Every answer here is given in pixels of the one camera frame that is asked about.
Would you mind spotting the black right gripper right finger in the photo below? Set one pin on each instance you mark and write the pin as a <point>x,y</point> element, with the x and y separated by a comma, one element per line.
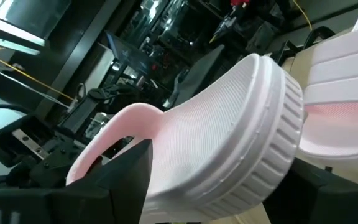
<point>328,205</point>

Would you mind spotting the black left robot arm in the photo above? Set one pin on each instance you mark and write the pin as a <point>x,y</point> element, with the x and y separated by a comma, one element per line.
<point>82,112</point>

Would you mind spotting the dark angled monitor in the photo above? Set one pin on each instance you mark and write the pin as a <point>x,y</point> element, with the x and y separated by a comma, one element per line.
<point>129,53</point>

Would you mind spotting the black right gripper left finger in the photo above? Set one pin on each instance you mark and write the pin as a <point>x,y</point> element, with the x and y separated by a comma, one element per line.
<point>57,205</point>

